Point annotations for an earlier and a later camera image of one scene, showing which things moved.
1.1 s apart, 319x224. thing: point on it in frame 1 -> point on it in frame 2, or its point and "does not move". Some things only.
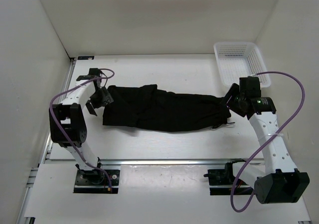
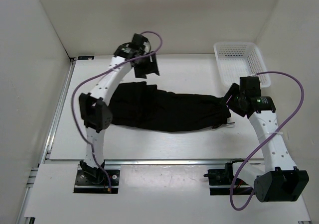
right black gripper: (233, 92) does not move
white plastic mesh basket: (237, 59) does not move
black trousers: (150, 107) does not move
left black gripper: (106, 100) -> (151, 68)
